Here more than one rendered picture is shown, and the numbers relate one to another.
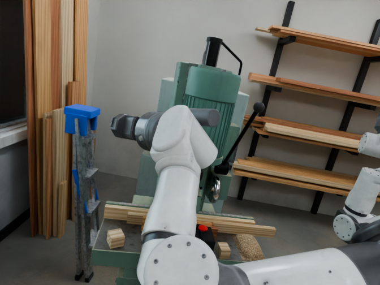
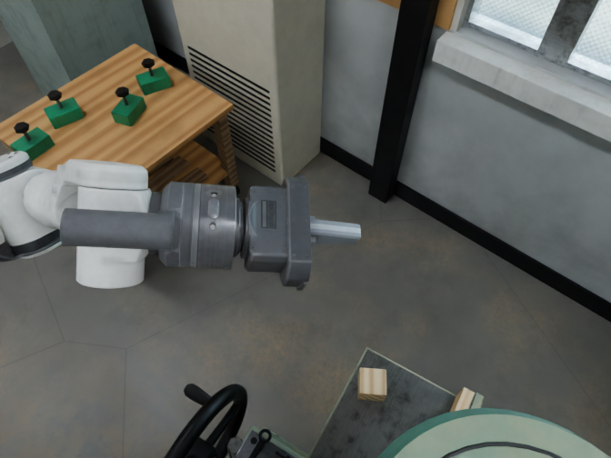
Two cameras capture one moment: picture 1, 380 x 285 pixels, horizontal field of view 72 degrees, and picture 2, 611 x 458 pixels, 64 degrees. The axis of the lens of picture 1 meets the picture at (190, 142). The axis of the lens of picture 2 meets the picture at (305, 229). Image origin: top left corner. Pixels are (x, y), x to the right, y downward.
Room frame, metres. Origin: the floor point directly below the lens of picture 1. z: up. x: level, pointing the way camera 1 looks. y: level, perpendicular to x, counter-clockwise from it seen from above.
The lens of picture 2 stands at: (0.81, -0.09, 1.78)
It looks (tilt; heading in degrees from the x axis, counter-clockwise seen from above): 56 degrees down; 130
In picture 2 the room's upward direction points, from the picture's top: straight up
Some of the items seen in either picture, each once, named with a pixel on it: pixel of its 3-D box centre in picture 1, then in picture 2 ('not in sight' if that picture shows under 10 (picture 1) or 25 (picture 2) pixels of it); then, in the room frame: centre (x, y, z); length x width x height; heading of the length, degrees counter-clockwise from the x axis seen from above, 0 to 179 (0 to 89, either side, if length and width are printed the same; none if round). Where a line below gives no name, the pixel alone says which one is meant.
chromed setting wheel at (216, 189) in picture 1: (214, 189); not in sight; (1.04, -0.14, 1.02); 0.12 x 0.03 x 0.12; 9
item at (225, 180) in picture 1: (218, 184); not in sight; (1.10, -0.16, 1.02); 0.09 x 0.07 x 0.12; 99
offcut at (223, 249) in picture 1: (223, 250); not in sight; (0.78, -0.19, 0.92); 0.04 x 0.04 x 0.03; 15
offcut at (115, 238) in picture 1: (115, 238); (372, 384); (0.73, 0.18, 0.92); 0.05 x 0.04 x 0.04; 35
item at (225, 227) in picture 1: (203, 225); not in sight; (0.91, -0.12, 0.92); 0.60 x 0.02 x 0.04; 99
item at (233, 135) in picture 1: (225, 139); not in sight; (1.13, -0.15, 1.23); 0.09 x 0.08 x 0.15; 9
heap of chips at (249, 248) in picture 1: (249, 243); not in sight; (0.85, -0.29, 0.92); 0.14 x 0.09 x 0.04; 9
